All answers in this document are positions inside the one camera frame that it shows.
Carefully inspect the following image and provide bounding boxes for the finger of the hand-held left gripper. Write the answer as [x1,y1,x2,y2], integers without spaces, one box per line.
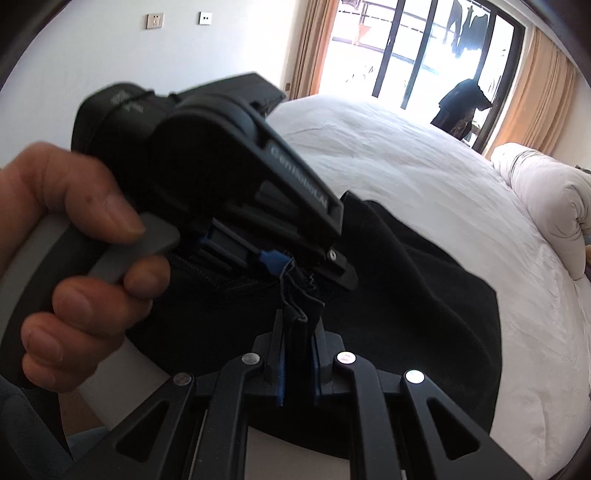
[295,239,359,292]
[198,222,284,280]

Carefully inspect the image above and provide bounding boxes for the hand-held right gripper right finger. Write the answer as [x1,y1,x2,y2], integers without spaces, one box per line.
[310,318,532,480]

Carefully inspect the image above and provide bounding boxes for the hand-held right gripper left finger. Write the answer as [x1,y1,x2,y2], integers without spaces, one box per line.
[65,309,289,480]

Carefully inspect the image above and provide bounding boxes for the black denim pants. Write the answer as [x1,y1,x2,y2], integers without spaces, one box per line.
[124,191,504,462]

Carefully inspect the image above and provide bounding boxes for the person's left hand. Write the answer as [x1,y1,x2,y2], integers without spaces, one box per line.
[0,141,172,393]

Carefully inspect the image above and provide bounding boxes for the bed with white sheet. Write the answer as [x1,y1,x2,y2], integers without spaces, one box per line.
[76,95,591,480]

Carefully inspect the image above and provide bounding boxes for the beige curtain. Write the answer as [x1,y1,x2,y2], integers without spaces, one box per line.
[485,28,578,155]
[291,0,340,100]

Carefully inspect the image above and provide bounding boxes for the dark clothing on rack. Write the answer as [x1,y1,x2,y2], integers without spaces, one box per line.
[430,79,492,141]

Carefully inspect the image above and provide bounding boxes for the glass sliding door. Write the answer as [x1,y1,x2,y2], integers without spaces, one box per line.
[318,0,527,151]

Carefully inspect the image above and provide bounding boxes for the rolled white duvet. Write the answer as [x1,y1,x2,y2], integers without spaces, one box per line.
[490,142,591,281]

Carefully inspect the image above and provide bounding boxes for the person's dark clothing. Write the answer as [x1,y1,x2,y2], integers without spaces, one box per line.
[0,374,112,480]

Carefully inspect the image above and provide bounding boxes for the dark hanging laundry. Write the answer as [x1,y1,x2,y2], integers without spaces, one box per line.
[444,0,490,51]

